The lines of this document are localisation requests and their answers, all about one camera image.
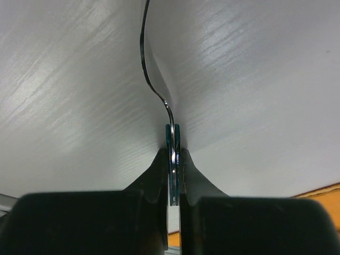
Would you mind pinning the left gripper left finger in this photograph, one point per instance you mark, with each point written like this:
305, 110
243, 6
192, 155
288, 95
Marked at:
130, 221

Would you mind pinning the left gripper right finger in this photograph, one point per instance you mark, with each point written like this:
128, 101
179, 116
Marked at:
194, 185

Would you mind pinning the orange cartoon placemat cloth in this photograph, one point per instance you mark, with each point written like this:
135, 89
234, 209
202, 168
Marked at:
318, 196

